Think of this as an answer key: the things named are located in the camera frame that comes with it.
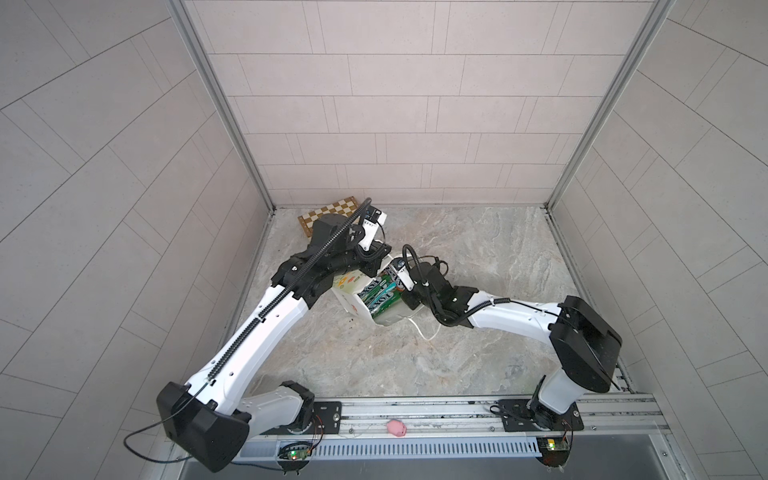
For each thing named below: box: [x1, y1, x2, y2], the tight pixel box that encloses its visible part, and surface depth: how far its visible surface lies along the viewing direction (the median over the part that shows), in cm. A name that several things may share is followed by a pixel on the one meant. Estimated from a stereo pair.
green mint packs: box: [357, 274, 404, 317], surface depth 84 cm
